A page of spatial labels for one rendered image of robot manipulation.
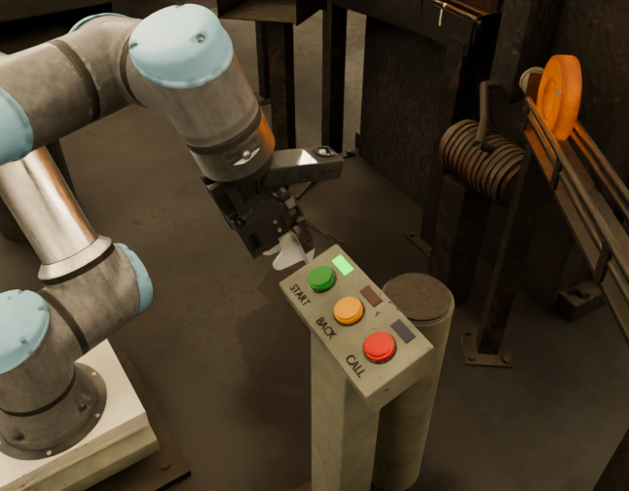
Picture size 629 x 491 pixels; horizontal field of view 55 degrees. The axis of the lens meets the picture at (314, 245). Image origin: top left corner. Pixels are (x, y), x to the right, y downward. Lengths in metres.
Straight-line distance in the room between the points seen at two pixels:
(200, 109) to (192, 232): 1.39
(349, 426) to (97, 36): 0.64
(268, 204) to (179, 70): 0.21
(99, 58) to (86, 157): 1.81
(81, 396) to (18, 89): 0.79
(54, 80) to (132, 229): 1.41
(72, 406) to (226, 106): 0.82
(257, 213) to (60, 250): 0.56
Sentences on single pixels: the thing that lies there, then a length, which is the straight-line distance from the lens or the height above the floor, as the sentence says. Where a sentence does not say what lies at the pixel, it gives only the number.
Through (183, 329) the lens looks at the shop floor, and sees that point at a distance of 1.66.
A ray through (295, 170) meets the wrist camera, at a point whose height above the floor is 0.82.
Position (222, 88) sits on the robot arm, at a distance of 0.60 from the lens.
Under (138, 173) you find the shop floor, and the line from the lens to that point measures 2.31.
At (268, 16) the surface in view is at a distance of 1.88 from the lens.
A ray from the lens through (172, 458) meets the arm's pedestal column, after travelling 1.41.
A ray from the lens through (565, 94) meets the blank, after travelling 1.14.
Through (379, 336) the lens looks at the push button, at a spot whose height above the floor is 0.61.
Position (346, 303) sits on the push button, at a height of 0.61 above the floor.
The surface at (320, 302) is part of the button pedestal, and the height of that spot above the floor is 0.59.
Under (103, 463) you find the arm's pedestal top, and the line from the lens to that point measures 1.32.
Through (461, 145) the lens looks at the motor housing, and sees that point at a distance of 1.42.
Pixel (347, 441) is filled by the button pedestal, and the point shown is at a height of 0.37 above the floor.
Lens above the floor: 1.20
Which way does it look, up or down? 40 degrees down
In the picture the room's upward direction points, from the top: straight up
